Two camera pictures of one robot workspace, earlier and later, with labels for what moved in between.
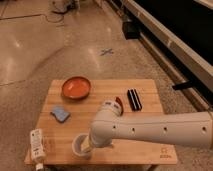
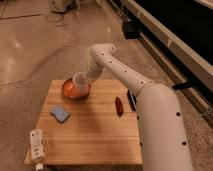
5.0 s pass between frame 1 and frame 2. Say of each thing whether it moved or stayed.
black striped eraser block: stayed
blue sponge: stayed
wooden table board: stayed
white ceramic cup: moved
